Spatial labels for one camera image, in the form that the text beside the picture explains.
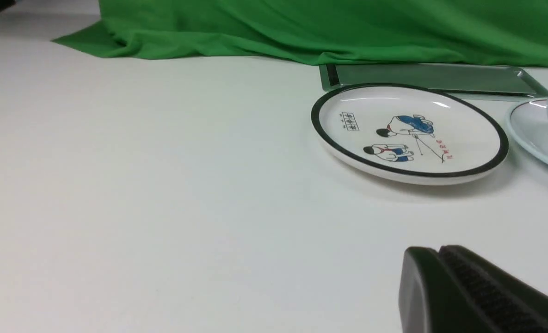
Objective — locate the green backdrop cloth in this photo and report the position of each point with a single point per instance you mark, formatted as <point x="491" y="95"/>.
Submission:
<point x="316" y="32"/>

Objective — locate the dark object at corner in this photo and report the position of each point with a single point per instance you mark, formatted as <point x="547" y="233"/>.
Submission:
<point x="5" y="4"/>

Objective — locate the illustrated black-rimmed plate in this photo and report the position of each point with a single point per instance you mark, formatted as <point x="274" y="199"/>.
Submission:
<point x="409" y="134"/>

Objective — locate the metal table cable hatch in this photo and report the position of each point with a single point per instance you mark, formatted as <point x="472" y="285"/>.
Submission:
<point x="497" y="83"/>

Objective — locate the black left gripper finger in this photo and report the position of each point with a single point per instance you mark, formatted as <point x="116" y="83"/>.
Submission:
<point x="454" y="290"/>

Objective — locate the pale blue plate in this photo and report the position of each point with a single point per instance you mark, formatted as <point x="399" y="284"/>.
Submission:
<point x="527" y="124"/>

